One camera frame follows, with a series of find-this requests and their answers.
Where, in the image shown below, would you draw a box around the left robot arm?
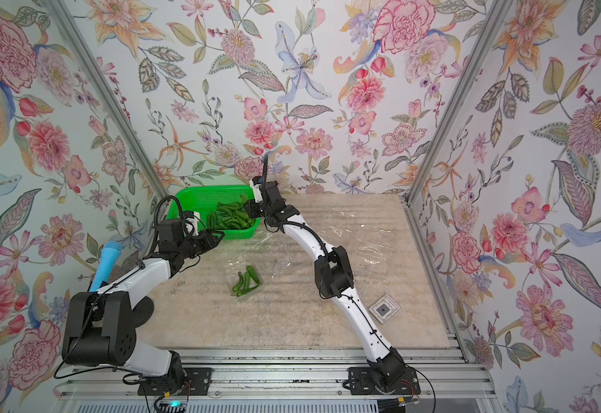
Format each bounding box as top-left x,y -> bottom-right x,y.
62,219 -> 225,396

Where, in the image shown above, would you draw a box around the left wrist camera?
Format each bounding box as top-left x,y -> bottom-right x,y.
183,211 -> 200,236

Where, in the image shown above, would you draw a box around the green peppers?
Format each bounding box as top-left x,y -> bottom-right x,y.
206,199 -> 255,231

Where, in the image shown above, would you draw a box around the aluminium corner profile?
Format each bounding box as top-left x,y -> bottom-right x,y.
42,0 -> 168,199
405,1 -> 511,208

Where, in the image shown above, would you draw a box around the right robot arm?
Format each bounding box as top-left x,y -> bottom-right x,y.
245,177 -> 407,392

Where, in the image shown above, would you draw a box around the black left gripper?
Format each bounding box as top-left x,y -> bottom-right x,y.
176,227 -> 225,261

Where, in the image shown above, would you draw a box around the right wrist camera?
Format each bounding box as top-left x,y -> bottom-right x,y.
249,177 -> 263,203

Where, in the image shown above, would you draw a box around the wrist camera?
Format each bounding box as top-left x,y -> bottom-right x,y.
249,177 -> 263,203
183,211 -> 200,236

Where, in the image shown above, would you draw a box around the blue microphone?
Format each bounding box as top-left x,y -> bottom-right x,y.
88,241 -> 122,293

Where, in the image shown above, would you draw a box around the small card box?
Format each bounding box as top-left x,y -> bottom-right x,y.
369,294 -> 400,325

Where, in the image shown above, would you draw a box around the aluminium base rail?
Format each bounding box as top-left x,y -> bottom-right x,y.
54,347 -> 498,401

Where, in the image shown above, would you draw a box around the aluminium corner profile left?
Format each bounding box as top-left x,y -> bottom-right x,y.
42,0 -> 168,199

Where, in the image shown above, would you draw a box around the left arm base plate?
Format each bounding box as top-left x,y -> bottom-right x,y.
137,368 -> 214,397

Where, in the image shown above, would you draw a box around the aluminium corner profile right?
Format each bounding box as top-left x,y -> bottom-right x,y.
405,1 -> 511,208

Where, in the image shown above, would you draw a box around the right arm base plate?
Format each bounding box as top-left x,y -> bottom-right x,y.
342,368 -> 421,396

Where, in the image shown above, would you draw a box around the green plastic basket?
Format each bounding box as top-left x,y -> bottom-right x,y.
176,185 -> 260,240

